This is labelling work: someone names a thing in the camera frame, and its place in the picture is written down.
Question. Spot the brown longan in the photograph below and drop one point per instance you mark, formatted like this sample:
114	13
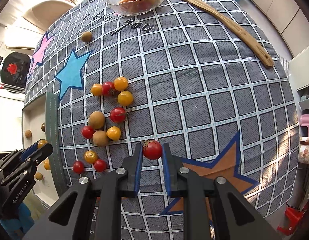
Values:
28	134
38	176
86	36
97	120
100	138

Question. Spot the red plastic stool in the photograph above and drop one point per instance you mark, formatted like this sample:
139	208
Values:
294	216

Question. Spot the dark brown tomato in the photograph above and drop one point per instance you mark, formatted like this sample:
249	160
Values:
43	127

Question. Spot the white rectangular tray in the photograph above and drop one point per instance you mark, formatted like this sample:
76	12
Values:
40	138

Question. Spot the washing machine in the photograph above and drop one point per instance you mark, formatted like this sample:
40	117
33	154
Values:
14	69

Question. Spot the red cherry tomato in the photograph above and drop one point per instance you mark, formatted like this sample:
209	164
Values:
152	150
87	132
78	167
118	115
100	165
108	89

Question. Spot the patterned wrapped box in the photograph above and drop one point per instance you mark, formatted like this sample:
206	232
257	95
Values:
304	150

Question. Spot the beige chair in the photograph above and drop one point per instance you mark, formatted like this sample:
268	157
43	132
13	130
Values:
44	14

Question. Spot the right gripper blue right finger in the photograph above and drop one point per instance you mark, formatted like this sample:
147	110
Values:
171	165

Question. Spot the pink plastic stool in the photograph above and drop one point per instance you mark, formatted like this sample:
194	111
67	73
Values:
304	122

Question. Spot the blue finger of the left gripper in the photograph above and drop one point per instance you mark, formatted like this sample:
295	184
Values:
30	150
30	165

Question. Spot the long wooden stick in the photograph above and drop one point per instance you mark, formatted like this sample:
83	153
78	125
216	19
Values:
240	32

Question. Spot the yellow cherry tomato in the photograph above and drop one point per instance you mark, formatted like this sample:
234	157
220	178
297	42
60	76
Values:
125	98
90	157
46	164
120	83
114	133
41	143
97	89

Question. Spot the checkered star tablecloth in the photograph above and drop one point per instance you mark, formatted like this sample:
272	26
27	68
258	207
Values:
196	86

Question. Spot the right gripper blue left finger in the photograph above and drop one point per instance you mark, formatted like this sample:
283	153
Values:
134	169

